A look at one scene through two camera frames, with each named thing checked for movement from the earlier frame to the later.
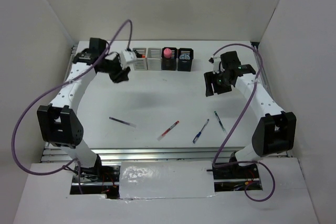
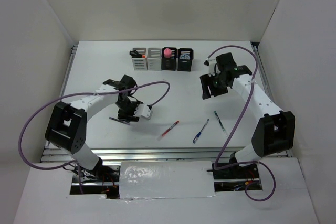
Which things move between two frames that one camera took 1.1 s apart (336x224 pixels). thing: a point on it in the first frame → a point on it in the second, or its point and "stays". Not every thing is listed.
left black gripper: [122, 74] → [129, 117]
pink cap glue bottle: [167, 53] stays
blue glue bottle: [185, 56] stays
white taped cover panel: [166, 179] stays
